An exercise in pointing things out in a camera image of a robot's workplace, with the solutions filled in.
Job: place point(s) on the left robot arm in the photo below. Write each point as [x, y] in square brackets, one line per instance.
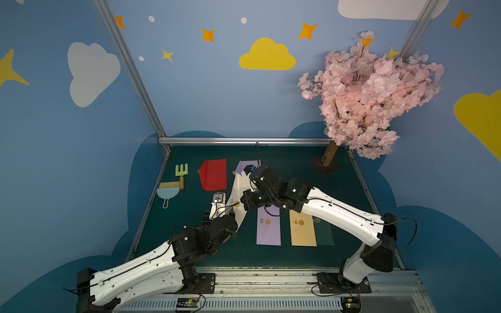
[169, 268]

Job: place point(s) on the blue toy brush dustpan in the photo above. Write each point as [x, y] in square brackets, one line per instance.
[167, 191]

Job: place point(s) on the right controller board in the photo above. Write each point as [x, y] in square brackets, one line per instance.
[350, 305]

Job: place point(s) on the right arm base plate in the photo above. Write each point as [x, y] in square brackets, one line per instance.
[333, 283]

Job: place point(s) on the aluminium rail back frame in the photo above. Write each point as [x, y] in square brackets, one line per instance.
[207, 141]

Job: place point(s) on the pink blossom artificial tree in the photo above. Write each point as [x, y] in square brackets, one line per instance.
[362, 93]

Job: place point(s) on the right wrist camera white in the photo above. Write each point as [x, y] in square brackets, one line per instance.
[249, 169]

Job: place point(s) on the red envelope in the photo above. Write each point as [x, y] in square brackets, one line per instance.
[213, 175]

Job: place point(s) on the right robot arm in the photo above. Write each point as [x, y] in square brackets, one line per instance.
[377, 233]

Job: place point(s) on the controller board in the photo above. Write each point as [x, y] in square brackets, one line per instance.
[350, 305]
[187, 303]

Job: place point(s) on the aluminium front rail base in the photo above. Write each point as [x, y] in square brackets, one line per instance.
[247, 289]

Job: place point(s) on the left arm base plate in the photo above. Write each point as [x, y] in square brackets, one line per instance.
[205, 282]

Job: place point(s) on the lilac envelope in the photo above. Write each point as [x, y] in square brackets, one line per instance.
[242, 164]
[268, 226]

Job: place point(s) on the green toy rake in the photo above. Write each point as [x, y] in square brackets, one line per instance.
[181, 171]

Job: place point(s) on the left controller board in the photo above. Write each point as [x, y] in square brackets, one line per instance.
[187, 303]

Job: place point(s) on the dark green envelope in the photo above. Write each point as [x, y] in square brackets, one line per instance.
[323, 232]

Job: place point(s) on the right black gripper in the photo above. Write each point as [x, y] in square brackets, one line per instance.
[250, 201]

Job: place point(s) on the tan kraft envelope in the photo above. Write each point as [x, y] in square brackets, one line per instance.
[302, 229]

